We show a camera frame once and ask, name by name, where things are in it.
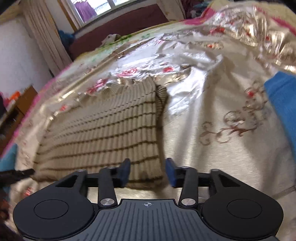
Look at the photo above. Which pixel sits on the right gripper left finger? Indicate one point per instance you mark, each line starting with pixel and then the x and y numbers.
pixel 109 179

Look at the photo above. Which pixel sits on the floral satin bedspread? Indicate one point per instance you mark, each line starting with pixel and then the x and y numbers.
pixel 217 114

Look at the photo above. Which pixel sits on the pile of clothes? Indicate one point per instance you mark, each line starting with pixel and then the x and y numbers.
pixel 194 8

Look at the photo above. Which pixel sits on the window with white frame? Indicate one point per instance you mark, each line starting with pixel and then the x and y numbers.
pixel 104 9

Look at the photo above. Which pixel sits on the blue folded garment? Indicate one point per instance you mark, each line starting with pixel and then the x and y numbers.
pixel 280 90

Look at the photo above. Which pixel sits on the orange object on cabinet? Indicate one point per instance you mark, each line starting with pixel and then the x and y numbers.
pixel 14 96

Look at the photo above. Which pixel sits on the right beige curtain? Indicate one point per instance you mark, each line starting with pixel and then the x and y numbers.
pixel 172 9

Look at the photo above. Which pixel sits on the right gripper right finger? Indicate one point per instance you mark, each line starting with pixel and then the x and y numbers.
pixel 185 178

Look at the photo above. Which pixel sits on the crumpled beige cloth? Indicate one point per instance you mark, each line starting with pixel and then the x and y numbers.
pixel 110 39

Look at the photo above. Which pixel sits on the wooden side cabinet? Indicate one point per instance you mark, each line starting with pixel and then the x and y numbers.
pixel 13 117

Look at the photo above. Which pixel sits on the dark red headboard cushion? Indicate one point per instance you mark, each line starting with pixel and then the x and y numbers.
pixel 128 23

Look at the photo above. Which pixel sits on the beige striped ribbed sweater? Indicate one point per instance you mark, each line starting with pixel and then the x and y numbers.
pixel 120 122

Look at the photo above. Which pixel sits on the beige curtain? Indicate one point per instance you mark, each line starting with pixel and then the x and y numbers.
pixel 46 34
pixel 172 9

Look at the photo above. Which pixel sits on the purple hanging garment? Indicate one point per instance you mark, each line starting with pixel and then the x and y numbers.
pixel 85 10

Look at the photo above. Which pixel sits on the teal folded garment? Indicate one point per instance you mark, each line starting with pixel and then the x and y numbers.
pixel 8 163

